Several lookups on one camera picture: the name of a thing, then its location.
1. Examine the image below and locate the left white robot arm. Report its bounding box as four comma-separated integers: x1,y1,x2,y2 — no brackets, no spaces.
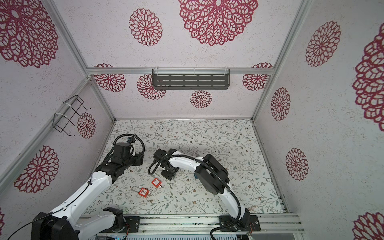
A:
31,143,145,240

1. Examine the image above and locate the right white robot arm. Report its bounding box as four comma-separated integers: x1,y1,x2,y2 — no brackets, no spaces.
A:
148,149,251,232

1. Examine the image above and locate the red padlock middle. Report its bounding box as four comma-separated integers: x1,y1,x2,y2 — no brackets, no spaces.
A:
151,178,162,188

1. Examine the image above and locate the red padlock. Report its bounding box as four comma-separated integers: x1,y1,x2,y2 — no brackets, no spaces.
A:
131,187,149,198
151,178,162,188

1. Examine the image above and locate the red padlock left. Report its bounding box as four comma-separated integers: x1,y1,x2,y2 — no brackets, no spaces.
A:
131,187,149,198

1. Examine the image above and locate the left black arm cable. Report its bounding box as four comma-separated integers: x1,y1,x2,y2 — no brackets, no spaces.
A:
7,173,92,240

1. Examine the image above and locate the black wire wall basket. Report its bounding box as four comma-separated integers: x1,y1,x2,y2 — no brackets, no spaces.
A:
52,95,91,137

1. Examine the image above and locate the grey slotted wall shelf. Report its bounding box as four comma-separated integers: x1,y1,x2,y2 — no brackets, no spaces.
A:
152,69,231,90

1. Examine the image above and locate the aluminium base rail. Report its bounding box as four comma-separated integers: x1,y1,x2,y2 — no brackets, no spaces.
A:
91,214,308,240

